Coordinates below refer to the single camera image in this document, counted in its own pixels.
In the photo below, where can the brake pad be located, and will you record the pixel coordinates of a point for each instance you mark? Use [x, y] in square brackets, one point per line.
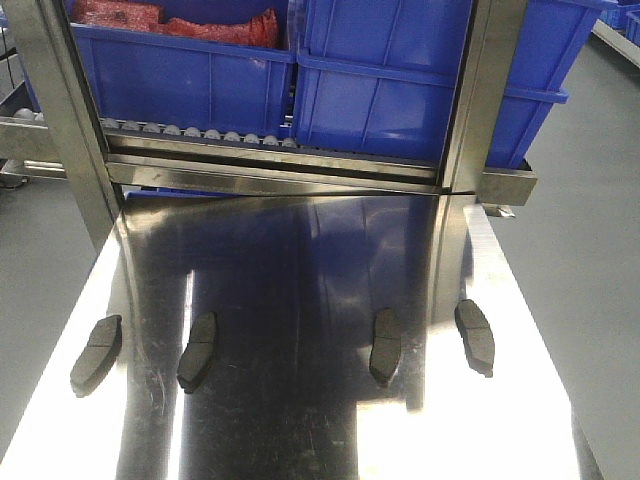
[199, 353]
[477, 337]
[386, 347]
[97, 357]

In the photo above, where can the right blue plastic bin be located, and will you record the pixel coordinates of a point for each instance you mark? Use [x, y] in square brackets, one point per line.
[378, 77]

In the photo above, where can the blue plastic bin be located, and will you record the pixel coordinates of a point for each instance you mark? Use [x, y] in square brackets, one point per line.
[152, 77]
[378, 77]

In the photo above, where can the red mesh bag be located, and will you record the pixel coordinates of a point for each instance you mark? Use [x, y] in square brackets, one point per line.
[260, 31]

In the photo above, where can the roller track with wheels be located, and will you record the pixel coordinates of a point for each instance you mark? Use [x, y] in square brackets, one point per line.
[193, 132]

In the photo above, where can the left blue plastic bin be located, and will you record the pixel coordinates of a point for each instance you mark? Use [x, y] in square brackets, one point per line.
[152, 77]

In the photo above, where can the stainless steel rack frame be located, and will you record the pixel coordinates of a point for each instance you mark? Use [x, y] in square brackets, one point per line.
[98, 164]

